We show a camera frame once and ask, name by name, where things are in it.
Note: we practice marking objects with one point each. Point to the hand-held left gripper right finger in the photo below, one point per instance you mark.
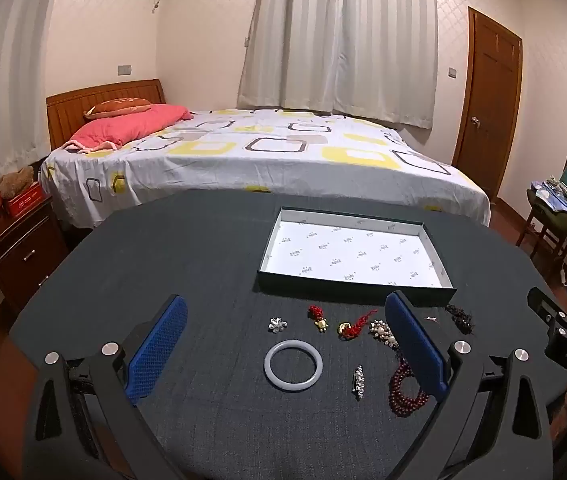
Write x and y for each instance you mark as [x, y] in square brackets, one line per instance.
[416, 345]

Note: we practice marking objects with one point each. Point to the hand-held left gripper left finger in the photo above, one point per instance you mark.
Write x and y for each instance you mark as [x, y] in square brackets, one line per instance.
[158, 345]

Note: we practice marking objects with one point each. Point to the gold charm with red tassel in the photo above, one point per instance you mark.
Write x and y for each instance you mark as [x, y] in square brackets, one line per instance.
[351, 329]

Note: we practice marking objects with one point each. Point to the gold turtle charm red tassel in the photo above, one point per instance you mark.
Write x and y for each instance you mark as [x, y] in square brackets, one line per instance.
[319, 321]

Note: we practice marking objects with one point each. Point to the green shallow box white lining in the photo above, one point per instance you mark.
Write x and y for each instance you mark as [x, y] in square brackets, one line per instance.
[353, 255]

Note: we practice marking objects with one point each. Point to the white jade bangle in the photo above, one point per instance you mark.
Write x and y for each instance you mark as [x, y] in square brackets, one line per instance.
[268, 366]

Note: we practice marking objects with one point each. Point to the silver flower brooch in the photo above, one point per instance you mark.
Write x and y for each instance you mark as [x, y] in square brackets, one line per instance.
[277, 324]

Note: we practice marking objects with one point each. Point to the white power adapter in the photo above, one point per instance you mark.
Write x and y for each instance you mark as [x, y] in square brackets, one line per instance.
[563, 275]

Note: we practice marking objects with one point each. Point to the olive green folded garment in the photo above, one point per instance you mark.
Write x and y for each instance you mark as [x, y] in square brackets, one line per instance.
[548, 215]

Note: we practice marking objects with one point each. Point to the pile of light folded clothes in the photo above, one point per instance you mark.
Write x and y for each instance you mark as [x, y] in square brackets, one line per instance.
[558, 195]

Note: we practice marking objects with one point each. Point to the wooden nightstand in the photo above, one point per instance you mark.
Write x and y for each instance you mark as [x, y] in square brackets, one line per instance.
[18, 255]

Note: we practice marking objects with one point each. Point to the wooden door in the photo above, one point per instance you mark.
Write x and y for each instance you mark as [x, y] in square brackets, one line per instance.
[488, 100]

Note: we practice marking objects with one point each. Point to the brown teddy bear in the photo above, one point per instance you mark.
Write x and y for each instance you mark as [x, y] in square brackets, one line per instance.
[13, 182]

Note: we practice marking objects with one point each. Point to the pink quilt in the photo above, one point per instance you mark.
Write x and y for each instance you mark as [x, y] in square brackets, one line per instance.
[128, 125]

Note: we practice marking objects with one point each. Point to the bed with patterned white sheet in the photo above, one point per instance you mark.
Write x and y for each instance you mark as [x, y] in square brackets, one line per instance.
[288, 160]

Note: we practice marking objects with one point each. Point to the orange pillow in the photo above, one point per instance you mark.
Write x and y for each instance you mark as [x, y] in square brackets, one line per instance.
[113, 106]

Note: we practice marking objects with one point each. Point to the wooden headboard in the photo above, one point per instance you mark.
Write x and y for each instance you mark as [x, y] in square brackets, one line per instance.
[73, 110]

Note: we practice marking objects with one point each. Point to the white curtain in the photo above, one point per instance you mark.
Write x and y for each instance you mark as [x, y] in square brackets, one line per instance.
[338, 35]
[3, 110]

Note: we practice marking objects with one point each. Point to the wall socket plate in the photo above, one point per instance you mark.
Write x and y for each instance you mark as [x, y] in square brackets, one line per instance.
[124, 69]

